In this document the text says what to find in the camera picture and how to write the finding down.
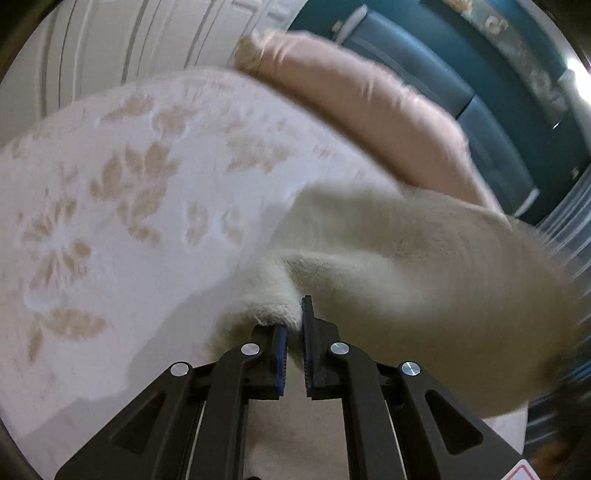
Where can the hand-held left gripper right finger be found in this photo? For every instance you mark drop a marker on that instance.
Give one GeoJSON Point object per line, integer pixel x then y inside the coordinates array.
{"type": "Point", "coordinates": [308, 355]}

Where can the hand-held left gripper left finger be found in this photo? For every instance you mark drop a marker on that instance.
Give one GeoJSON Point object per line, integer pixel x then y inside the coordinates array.
{"type": "Point", "coordinates": [280, 364]}

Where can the cream fluffy garment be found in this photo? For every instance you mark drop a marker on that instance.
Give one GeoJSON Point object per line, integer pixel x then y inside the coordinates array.
{"type": "Point", "coordinates": [392, 277]}

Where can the white floral blanket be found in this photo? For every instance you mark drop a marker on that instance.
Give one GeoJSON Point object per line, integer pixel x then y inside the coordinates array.
{"type": "Point", "coordinates": [115, 230]}

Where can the pink pillow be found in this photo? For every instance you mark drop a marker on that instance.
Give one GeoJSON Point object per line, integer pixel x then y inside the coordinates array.
{"type": "Point", "coordinates": [369, 106]}

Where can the striped curtain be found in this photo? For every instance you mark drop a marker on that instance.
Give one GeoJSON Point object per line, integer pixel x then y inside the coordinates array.
{"type": "Point", "coordinates": [572, 221]}

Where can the teal upholstered headboard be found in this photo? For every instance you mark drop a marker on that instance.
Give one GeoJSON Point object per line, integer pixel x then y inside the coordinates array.
{"type": "Point", "coordinates": [485, 69]}

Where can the white wardrobe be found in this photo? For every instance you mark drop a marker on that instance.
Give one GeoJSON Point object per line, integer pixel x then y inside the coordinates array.
{"type": "Point", "coordinates": [115, 37]}

